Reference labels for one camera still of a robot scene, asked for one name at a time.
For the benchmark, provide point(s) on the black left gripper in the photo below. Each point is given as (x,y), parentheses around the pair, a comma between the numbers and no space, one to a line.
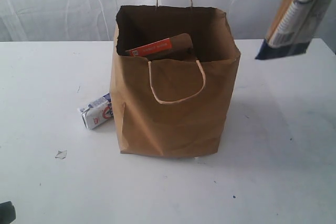
(7,212)

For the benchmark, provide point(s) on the brown kraft stand-up pouch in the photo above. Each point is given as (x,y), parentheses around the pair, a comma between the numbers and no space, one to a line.
(179,47)

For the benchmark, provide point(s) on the dark blue noodle packet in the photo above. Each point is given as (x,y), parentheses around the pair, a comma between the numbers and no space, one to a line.
(292,28)

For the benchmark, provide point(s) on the brown paper shopping bag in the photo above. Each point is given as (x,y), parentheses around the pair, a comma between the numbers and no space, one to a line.
(172,108)

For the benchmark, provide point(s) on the small torn label scrap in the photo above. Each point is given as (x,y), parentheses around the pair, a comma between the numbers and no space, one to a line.
(61,155)

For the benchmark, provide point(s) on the small blue white milk carton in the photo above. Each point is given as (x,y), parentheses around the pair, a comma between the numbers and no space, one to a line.
(97,112)

